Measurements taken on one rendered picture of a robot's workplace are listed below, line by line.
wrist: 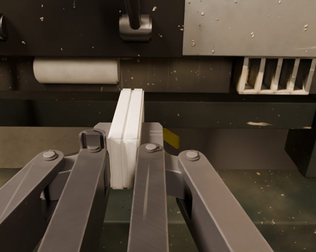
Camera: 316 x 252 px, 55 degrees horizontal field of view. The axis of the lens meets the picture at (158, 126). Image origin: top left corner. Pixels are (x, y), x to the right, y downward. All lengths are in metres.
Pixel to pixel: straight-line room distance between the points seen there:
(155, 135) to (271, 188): 0.30
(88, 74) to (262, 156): 1.89
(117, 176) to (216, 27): 0.17
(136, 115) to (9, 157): 2.47
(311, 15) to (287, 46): 0.03
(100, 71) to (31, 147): 2.34
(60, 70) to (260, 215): 0.28
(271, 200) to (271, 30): 0.22
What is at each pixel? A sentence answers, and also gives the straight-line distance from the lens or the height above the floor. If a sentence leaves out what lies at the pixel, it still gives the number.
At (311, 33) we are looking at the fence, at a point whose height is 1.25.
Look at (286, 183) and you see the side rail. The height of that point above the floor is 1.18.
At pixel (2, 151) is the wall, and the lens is 2.59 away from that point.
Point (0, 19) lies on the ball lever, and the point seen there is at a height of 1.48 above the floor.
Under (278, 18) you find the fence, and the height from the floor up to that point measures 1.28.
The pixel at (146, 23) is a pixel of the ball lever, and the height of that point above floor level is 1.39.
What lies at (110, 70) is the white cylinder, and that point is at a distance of 0.30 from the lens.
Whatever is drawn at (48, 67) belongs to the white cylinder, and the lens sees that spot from 0.31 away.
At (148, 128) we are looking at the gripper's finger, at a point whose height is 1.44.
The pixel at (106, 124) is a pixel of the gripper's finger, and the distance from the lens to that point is 0.17.
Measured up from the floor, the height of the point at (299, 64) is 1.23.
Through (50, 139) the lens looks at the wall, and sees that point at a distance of 2.63.
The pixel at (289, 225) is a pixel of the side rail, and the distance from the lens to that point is 0.40.
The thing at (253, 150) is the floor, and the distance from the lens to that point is 2.16.
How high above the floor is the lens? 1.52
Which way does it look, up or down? 29 degrees down
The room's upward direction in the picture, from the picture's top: 105 degrees counter-clockwise
